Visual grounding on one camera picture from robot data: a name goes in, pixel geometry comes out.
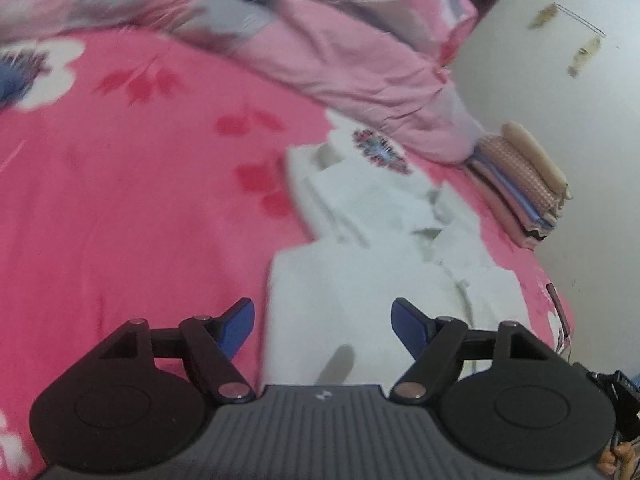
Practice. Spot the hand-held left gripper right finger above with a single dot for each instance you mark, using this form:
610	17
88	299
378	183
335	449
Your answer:
409	327

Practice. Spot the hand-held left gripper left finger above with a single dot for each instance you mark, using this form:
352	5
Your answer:
235	327

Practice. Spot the white shirt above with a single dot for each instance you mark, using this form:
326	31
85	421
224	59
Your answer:
350	285

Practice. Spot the stack of folded clothes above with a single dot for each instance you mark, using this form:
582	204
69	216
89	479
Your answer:
515	185

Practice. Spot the person's right hand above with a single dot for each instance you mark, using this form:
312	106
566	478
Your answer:
617	460

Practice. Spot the pink floral blanket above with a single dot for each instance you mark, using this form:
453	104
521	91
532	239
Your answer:
125	210

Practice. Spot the pink patchwork quilt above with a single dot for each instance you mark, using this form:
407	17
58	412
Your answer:
350	60

